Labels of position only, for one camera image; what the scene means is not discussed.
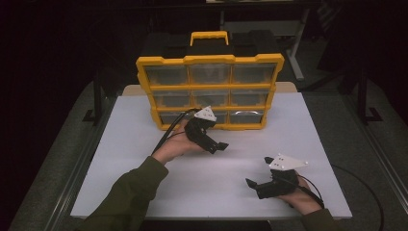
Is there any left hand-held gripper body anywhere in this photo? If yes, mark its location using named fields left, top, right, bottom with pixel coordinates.
left=184, top=105, right=219, bottom=152

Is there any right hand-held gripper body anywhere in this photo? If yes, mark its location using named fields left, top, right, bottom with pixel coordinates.
left=255, top=153, right=310, bottom=200

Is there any clear plastic drawer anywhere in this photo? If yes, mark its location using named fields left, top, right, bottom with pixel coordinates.
left=229, top=110, right=266, bottom=125

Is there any yellow black drawer organizer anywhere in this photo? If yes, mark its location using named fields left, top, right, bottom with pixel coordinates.
left=136, top=30, right=286, bottom=132

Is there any person's left hand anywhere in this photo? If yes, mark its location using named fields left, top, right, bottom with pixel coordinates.
left=152, top=120, right=207, bottom=166

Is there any person's right hand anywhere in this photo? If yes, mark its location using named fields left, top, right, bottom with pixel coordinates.
left=277, top=173, right=324, bottom=216

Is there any grid of clear drawers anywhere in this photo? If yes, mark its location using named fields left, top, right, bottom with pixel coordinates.
left=143, top=63, right=277, bottom=125

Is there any black metal stand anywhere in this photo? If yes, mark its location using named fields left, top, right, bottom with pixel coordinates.
left=356, top=68, right=384, bottom=125
left=82, top=70, right=104, bottom=127

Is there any black cable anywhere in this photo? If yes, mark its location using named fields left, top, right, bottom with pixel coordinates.
left=331, top=164, right=386, bottom=231
left=282, top=175, right=325, bottom=210
left=151, top=108, right=202, bottom=156

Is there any white metal desk frame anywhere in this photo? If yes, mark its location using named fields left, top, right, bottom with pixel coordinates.
left=220, top=9, right=312, bottom=82

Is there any aluminium rail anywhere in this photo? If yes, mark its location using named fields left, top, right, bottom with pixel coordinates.
left=44, top=95, right=118, bottom=231
left=340, top=95, right=408, bottom=203

